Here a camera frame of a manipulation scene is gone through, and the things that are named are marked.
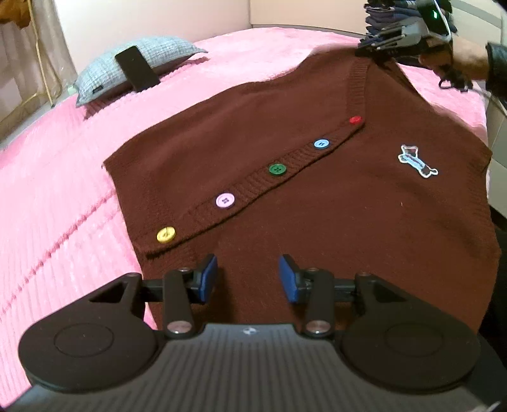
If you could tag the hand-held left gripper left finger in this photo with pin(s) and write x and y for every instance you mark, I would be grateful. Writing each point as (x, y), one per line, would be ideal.
(206, 277)

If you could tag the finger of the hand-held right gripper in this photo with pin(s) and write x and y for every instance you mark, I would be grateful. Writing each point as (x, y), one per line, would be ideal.
(392, 29)
(386, 45)

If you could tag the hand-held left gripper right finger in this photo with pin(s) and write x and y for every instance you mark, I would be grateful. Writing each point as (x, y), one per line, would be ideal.
(288, 279)

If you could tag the brown knit button cardigan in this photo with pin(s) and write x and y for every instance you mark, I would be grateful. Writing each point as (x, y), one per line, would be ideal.
(317, 222)

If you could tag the stack of dark folded clothes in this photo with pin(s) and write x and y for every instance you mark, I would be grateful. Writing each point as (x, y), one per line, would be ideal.
(386, 14)

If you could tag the person's right hand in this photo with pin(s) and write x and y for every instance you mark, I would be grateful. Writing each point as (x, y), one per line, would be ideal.
(439, 59)

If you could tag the pink ribbed blanket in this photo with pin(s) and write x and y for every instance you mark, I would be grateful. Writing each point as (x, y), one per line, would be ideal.
(59, 206)

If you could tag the black phone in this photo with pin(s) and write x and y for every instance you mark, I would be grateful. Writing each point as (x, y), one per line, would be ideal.
(136, 69)

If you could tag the grey knit pillow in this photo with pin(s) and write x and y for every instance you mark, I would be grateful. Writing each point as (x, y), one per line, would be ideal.
(158, 49)

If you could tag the golden metal rack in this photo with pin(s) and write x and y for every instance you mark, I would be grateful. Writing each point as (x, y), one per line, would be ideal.
(39, 71)

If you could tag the beige curtain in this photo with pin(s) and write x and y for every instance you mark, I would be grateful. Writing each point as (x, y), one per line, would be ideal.
(19, 79)

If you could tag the brown hanging cloth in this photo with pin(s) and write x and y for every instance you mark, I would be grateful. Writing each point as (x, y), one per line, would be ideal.
(14, 10)

